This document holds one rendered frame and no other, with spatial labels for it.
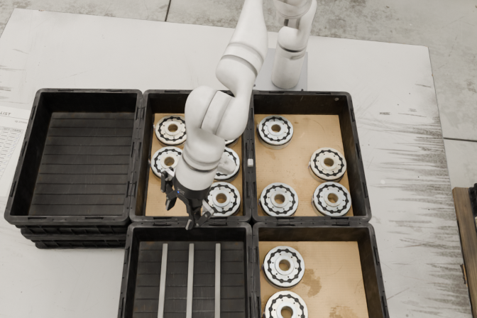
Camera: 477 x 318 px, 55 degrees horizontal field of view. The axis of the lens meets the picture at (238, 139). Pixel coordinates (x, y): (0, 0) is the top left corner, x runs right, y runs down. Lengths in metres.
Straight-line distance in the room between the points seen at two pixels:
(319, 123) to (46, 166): 0.80
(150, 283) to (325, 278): 0.44
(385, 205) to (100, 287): 0.86
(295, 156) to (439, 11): 2.04
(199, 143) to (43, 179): 0.69
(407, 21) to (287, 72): 1.70
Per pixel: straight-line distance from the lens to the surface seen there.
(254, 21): 0.82
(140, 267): 1.23
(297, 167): 1.33
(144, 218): 1.16
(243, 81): 0.76
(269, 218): 1.15
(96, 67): 1.74
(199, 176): 0.84
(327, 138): 1.40
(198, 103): 0.73
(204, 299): 1.19
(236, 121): 0.73
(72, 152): 1.40
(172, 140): 1.33
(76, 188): 1.34
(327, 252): 1.25
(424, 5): 3.22
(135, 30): 1.83
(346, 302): 1.23
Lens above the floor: 2.00
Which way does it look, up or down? 59 degrees down
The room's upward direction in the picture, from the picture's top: 4 degrees clockwise
